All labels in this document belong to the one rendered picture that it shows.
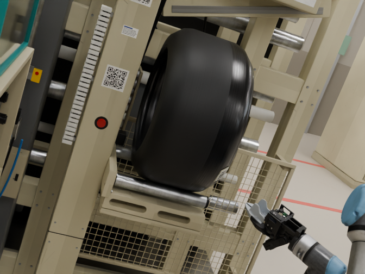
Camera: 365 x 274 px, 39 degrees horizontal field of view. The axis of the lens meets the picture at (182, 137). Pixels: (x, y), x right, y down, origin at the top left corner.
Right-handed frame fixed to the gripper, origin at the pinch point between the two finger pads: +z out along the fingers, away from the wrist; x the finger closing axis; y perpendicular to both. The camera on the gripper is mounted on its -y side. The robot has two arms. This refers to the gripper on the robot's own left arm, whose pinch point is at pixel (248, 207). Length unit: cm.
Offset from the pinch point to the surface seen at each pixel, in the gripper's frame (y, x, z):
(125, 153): -14, 6, 55
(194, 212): -13.6, 5.1, 16.2
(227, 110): 27.5, 0.8, 17.9
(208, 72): 35.5, 1.1, 28.4
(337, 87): -285, -661, 264
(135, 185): -6.2, 20.1, 32.2
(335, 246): -193, -231, 30
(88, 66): 26, 23, 60
